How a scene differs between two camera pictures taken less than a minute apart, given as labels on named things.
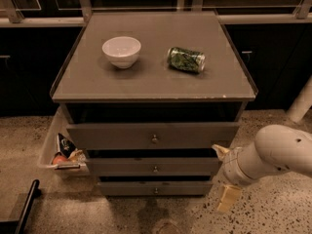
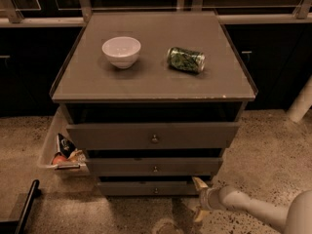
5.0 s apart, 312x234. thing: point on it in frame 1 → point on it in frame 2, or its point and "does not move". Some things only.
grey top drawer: x=156 y=136 does not move
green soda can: x=186 y=59 does not move
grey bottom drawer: x=157 y=188 does not move
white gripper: x=232 y=166 → x=206 y=199
